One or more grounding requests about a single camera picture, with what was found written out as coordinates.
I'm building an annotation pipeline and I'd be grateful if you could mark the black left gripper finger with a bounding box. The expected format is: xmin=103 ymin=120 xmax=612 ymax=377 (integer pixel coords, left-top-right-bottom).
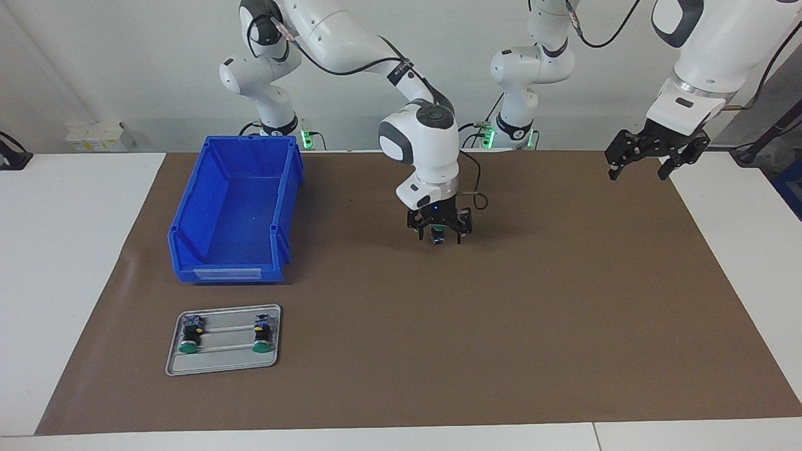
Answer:
xmin=658 ymin=132 xmax=712 ymax=181
xmin=606 ymin=130 xmax=646 ymax=181

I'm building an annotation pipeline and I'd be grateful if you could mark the black stand pole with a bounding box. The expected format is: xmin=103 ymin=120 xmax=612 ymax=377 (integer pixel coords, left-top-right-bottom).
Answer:
xmin=730 ymin=100 xmax=802 ymax=165

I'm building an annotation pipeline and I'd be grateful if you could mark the blue crate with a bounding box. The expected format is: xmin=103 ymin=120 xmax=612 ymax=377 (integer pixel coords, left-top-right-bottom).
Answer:
xmin=772 ymin=157 xmax=802 ymax=221

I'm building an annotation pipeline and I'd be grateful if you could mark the brown table mat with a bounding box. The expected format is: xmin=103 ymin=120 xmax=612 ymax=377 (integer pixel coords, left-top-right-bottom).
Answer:
xmin=34 ymin=149 xmax=802 ymax=436

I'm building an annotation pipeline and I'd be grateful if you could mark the blue plastic storage bin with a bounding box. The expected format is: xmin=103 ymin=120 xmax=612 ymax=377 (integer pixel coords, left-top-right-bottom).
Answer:
xmin=167 ymin=135 xmax=306 ymax=284

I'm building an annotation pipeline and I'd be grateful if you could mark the grey metal tray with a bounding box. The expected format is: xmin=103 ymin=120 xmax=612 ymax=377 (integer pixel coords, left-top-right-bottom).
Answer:
xmin=165 ymin=304 xmax=282 ymax=376

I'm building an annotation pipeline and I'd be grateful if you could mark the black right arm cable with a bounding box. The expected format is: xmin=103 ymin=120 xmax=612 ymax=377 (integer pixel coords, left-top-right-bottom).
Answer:
xmin=249 ymin=13 xmax=487 ymax=210

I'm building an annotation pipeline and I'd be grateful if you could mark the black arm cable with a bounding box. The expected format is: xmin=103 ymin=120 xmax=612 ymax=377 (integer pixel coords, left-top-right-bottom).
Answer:
xmin=564 ymin=0 xmax=802 ymax=113
xmin=249 ymin=13 xmax=487 ymax=210

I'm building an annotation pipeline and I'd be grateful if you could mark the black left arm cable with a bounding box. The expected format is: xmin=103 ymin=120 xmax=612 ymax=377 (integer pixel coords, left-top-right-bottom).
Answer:
xmin=564 ymin=0 xmax=802 ymax=113

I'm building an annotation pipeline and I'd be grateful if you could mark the black base cable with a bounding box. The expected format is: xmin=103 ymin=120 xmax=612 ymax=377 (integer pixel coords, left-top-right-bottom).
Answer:
xmin=459 ymin=94 xmax=504 ymax=150

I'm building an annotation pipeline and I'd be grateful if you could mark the black clamp mount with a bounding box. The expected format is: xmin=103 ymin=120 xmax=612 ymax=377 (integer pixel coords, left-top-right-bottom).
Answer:
xmin=0 ymin=132 xmax=33 ymax=171

